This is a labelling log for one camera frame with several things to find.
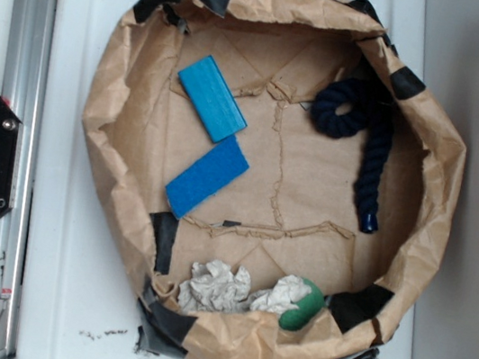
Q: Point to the brown paper bag tray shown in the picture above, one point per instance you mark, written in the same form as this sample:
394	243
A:
354	171

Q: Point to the green felt pouch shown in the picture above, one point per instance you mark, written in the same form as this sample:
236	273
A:
307	308

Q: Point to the light blue wooden block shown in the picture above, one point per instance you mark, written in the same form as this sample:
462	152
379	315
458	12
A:
211	97

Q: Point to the dark blue sponge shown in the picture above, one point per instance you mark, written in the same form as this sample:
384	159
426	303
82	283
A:
206	176

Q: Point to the crumpled white paper left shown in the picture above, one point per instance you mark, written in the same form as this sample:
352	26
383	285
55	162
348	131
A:
214	287

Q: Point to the crumpled white paper right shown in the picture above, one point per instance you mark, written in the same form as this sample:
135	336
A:
285	295

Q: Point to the crumpled white paper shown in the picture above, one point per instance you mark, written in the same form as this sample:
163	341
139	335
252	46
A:
214	287
285	295

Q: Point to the aluminium extrusion rail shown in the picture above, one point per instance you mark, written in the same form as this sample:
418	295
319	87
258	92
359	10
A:
24	81

